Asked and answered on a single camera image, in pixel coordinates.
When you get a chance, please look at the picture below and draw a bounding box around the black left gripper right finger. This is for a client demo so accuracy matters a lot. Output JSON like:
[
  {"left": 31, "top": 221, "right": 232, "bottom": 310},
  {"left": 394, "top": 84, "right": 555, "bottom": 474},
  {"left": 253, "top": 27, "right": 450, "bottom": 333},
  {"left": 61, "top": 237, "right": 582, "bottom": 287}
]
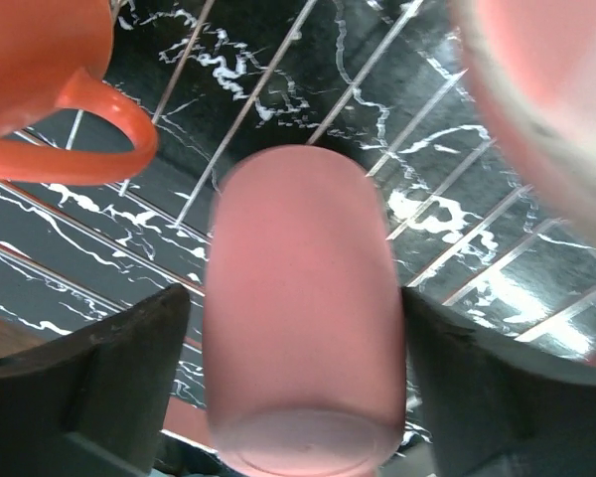
[{"left": 401, "top": 287, "right": 596, "bottom": 476}]

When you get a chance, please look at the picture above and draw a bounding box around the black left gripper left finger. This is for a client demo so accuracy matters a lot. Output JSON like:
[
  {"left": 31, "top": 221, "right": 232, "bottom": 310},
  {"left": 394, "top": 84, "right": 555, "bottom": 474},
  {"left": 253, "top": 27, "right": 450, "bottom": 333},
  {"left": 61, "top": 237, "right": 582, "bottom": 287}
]
[{"left": 0, "top": 285, "right": 190, "bottom": 476}]

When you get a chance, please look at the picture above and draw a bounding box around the metal wire dish rack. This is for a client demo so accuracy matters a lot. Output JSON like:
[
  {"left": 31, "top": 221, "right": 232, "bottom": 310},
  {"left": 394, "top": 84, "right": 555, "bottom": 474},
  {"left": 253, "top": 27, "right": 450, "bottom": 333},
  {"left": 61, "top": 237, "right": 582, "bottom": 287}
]
[{"left": 0, "top": 0, "right": 596, "bottom": 458}]

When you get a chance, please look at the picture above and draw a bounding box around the pink plastic cup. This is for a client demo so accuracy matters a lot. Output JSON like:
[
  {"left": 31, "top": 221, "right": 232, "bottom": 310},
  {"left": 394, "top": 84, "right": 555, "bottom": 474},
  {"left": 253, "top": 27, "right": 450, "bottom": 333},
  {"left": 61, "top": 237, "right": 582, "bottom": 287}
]
[{"left": 203, "top": 145, "right": 406, "bottom": 476}]

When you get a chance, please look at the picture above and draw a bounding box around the pink cream leaf plate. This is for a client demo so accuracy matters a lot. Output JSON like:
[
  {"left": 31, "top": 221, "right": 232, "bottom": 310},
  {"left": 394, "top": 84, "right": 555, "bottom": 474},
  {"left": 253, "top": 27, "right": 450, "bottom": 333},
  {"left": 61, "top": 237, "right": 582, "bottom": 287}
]
[{"left": 448, "top": 1, "right": 596, "bottom": 246}]

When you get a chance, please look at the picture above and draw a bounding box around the orange ceramic mug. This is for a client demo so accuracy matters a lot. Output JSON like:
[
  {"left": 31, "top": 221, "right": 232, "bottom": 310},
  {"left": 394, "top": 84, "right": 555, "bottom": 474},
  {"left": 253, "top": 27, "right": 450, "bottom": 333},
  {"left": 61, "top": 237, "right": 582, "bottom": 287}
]
[{"left": 0, "top": 0, "right": 158, "bottom": 186}]

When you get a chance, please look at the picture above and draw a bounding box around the black marble pattern mat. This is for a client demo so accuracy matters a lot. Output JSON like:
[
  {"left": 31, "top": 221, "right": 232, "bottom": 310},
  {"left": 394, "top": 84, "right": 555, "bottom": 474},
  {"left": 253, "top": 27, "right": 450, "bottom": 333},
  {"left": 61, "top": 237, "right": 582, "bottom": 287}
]
[{"left": 0, "top": 0, "right": 596, "bottom": 463}]

